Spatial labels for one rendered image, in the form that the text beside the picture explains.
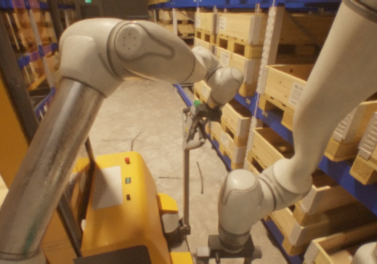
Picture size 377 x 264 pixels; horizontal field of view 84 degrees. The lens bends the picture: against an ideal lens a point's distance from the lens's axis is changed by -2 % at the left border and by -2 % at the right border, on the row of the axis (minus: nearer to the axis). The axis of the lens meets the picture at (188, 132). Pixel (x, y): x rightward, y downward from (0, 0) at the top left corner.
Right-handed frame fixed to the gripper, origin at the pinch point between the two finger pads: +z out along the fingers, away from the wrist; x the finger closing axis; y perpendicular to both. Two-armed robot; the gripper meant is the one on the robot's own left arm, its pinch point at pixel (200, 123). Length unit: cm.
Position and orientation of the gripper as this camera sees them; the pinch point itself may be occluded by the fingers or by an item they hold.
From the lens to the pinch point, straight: 119.8
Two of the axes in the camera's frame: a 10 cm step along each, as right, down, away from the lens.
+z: -3.6, 5.2, 7.7
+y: -0.9, -8.4, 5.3
